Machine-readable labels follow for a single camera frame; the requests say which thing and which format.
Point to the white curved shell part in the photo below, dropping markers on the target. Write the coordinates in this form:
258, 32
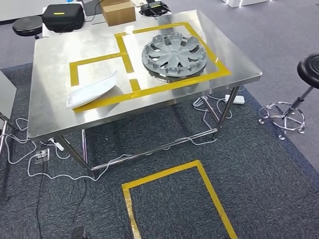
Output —
89, 92

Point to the steel workbench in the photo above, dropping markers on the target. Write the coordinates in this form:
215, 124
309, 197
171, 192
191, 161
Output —
50, 115

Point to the yellow floor tape square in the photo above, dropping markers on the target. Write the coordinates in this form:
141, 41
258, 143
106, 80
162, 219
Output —
162, 175

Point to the grey plastic wheel hubcap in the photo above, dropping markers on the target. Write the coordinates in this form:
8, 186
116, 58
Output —
174, 56

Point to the yellow tape double rectangle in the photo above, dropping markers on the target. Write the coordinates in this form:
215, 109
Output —
122, 46

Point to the white power strip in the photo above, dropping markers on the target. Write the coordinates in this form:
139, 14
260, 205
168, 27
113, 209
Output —
235, 99
57, 145

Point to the black router device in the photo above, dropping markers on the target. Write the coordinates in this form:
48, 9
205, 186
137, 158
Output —
154, 8

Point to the cardboard box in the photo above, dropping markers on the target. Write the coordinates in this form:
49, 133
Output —
119, 14

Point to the white desk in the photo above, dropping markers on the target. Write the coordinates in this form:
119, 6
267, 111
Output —
94, 19

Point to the metal floor socket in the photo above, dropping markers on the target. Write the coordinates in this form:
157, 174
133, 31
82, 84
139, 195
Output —
42, 156

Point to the black bag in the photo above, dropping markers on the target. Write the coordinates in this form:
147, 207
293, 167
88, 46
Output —
62, 18

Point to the black round stool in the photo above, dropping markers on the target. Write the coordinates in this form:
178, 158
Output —
27, 25

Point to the black stool chrome base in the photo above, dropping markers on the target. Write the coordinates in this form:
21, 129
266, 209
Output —
308, 69

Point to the steel table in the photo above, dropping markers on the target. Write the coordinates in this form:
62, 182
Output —
6, 95

